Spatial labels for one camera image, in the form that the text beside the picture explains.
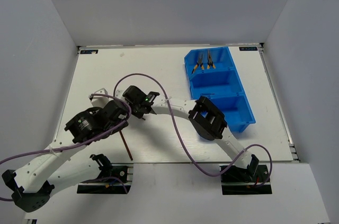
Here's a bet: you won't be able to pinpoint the large red hex key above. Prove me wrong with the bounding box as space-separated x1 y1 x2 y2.
119 131 133 161

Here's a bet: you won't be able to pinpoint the yellow needle-nose pliers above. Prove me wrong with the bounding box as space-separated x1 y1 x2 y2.
207 50 216 69
191 52 204 74

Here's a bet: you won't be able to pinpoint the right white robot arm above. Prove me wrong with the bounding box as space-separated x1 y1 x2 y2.
116 85 259 181

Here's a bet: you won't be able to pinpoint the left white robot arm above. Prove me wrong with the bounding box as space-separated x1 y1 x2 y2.
2 100 131 213

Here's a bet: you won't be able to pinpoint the left table corner label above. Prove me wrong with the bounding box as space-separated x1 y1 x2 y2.
80 50 98 55

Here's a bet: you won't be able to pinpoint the table corner label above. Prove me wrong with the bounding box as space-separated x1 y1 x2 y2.
239 46 258 51
80 50 98 55

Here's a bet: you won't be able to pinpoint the blue plastic compartment bin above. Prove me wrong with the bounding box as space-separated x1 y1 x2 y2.
184 47 256 133

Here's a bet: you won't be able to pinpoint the right table corner label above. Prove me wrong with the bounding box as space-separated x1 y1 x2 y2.
239 46 258 51

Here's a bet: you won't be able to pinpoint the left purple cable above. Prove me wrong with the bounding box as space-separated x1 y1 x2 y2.
0 93 132 202

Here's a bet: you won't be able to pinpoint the purple cable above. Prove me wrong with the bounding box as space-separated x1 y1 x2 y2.
0 93 132 202
113 74 273 189

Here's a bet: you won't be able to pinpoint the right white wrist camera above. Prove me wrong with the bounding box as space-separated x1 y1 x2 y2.
114 89 125 101

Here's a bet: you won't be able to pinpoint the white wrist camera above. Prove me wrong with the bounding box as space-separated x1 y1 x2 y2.
88 88 109 102
114 89 125 101

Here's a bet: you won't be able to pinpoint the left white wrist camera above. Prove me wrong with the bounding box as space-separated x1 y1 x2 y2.
88 88 109 102

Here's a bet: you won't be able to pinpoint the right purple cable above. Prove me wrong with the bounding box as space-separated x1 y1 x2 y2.
113 74 273 189

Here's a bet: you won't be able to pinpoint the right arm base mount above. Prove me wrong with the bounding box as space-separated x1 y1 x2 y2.
220 165 272 195

